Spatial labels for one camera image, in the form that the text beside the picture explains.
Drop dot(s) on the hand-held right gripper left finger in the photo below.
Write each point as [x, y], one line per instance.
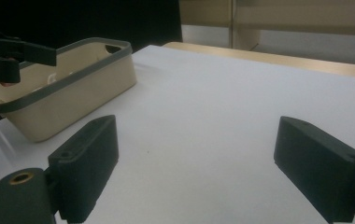
[85, 169]

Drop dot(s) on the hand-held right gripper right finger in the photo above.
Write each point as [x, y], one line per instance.
[319, 174]

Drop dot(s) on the beige bin with grey rim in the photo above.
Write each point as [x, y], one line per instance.
[73, 93]

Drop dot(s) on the white board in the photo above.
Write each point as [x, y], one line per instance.
[213, 124]

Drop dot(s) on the wooden table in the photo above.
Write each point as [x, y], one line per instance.
[275, 60]

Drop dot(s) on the beige wooden desk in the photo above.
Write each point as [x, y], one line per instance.
[291, 18]

